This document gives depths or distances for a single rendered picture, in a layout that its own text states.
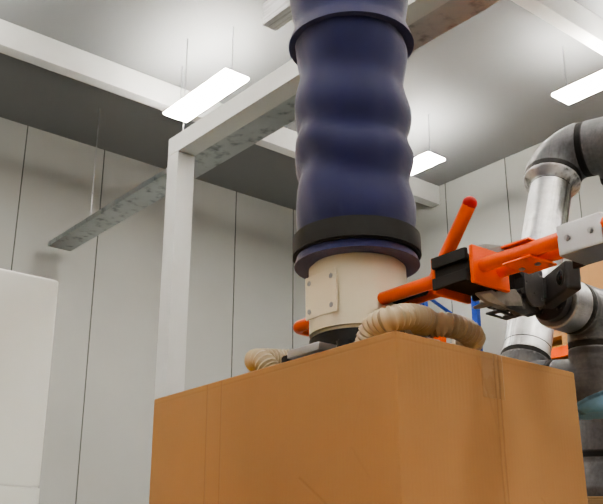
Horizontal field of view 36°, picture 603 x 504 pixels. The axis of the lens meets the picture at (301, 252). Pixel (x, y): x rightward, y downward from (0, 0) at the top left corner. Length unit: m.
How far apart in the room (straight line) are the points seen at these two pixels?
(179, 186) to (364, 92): 3.95
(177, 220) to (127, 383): 6.79
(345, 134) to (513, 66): 9.38
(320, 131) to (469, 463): 0.65
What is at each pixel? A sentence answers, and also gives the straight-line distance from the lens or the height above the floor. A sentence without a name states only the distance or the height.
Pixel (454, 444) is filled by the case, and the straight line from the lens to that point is 1.25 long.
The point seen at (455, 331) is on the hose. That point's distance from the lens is 1.46.
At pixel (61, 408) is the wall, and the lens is 11.61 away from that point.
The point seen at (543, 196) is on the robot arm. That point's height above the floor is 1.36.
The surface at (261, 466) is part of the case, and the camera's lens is 1.39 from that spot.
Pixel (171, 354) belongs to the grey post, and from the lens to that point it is 5.20.
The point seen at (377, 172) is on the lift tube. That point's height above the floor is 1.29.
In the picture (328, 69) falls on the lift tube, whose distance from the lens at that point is 1.67.
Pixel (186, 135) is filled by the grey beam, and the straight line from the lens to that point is 5.58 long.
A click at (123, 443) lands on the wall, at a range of 11.94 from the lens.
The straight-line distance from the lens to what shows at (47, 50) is 10.44.
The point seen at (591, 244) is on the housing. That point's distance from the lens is 1.26.
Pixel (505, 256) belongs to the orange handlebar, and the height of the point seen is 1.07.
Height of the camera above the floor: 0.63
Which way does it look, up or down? 20 degrees up
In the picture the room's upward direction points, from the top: straight up
